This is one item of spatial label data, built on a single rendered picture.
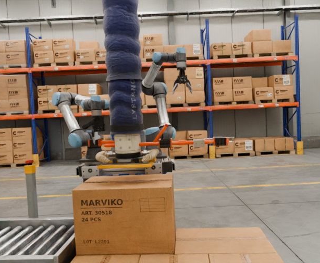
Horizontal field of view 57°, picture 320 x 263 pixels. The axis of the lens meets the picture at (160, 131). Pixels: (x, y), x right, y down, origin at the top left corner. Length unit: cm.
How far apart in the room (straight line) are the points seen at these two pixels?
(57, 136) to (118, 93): 911
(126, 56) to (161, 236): 110
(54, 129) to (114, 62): 914
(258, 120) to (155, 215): 938
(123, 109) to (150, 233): 76
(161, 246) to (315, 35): 1087
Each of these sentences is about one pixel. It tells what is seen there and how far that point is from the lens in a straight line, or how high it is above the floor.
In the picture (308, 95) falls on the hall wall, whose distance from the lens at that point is 1170.
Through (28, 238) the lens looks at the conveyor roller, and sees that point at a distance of 242.
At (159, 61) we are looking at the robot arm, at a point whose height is 178.
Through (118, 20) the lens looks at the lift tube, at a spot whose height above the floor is 195.
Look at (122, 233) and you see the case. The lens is 188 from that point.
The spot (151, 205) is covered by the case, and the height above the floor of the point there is 84.
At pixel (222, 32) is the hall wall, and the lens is 1103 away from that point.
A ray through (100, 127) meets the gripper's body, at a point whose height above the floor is 130.
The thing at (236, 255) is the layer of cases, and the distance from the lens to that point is 189.
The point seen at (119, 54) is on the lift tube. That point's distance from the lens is 188.
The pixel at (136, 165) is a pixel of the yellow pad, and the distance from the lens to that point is 182.
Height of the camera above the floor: 136
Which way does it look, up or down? 3 degrees down
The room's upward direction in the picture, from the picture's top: 3 degrees counter-clockwise
